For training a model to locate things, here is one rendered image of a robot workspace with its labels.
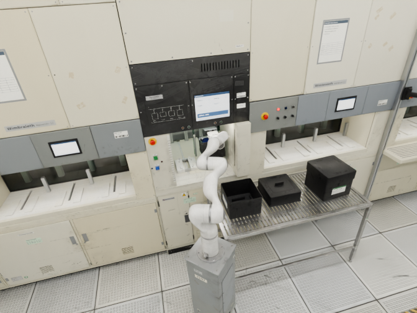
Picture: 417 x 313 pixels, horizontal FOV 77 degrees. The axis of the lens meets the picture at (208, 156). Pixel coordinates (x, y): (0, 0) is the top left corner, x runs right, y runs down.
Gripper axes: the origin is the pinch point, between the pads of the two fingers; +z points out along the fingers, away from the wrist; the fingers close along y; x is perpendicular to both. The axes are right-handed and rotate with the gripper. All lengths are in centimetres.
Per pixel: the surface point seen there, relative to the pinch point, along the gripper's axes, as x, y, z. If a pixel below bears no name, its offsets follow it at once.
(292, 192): -35, 50, -72
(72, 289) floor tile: -122, -156, -39
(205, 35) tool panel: 88, -8, -31
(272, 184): -35, 40, -56
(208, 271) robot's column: -46, -36, -113
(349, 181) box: -29, 98, -80
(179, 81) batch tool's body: 58, -29, -30
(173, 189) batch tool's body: -38, -46, -29
